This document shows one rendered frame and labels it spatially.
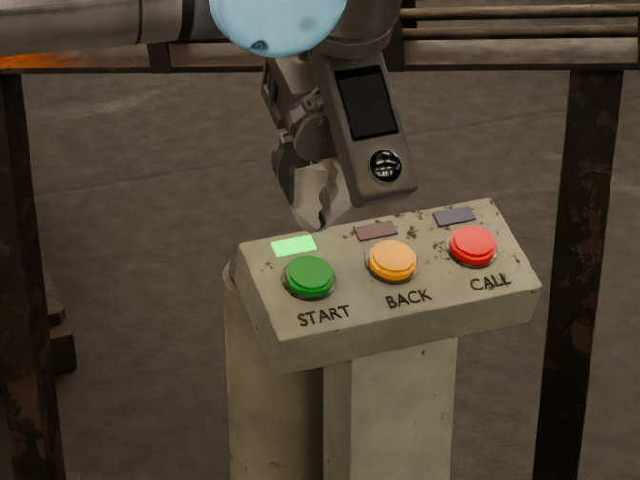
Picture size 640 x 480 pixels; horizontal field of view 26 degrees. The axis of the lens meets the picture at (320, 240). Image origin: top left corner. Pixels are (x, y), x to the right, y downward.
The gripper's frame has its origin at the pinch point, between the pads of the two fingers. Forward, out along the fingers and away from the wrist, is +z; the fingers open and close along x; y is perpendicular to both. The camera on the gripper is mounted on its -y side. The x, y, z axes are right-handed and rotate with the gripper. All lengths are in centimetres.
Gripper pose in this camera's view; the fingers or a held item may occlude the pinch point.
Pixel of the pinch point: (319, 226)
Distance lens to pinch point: 110.2
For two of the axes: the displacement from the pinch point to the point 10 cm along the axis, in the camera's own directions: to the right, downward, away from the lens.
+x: -9.3, 1.7, -3.1
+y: -3.4, -7.2, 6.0
